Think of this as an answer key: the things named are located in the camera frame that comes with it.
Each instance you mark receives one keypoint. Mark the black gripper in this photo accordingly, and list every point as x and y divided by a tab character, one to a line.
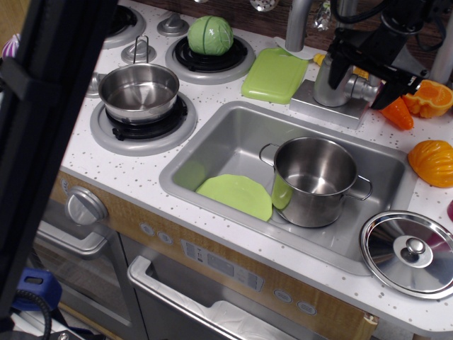
381	52

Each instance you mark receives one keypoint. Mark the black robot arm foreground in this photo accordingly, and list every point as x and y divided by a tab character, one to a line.
46	83

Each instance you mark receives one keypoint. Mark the silver vertical pole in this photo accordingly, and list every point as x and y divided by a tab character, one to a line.
442	65

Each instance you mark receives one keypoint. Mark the yellow toy corn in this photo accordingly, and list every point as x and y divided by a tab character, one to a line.
361	73

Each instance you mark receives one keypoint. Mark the silver faucet with base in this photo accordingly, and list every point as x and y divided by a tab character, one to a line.
345	106

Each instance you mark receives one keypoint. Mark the orange toy carrot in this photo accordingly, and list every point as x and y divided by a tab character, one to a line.
397	113

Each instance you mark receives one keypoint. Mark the yellow toy piece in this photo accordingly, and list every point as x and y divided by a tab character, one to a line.
318	58

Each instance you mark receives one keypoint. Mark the orange toy pepper half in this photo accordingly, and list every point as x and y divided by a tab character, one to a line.
430	100

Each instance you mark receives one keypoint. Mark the green cutting board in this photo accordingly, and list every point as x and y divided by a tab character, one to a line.
274	77

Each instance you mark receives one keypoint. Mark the orange toy pumpkin slice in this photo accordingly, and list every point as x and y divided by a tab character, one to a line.
432	161

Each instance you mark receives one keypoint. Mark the large steel pot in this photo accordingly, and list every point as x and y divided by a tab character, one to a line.
312	178

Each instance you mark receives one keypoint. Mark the grey sink basin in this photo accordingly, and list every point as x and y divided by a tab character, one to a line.
242	139

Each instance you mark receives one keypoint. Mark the purple toy item right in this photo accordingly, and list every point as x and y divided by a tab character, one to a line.
450	210

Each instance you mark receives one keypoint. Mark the green toy cabbage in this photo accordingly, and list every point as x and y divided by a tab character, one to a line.
211	36

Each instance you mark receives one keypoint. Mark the back right burner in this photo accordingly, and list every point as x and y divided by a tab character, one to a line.
200	69

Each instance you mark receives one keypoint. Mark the green plate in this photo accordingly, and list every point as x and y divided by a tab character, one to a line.
239	192

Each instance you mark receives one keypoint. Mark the steel pot lid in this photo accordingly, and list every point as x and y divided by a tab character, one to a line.
410	253

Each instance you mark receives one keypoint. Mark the grey stove knob back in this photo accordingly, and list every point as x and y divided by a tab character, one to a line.
173	26

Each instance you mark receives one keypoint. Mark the grey stove knob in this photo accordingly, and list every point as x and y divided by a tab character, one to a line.
138	52
173	26
92	90

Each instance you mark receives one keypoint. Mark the small steel saucepan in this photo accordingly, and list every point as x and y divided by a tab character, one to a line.
139	93

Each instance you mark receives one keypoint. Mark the grey stove knob middle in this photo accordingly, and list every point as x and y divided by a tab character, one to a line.
138	52

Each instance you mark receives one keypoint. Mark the back left burner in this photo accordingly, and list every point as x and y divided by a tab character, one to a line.
125	26

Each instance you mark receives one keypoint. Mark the grey stove knob left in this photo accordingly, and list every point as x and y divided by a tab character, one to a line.
92	90

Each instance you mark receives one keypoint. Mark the silver oven knob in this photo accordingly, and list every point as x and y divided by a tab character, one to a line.
83	207

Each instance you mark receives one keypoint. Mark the purple toy onion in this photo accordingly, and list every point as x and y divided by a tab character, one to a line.
10	48

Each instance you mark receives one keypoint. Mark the blue clamp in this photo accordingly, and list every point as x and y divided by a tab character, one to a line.
41	283

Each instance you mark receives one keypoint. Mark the dishwasher door handle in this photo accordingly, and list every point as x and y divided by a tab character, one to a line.
178	303

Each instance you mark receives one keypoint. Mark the oven door handle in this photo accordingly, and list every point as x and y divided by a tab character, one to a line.
88	248

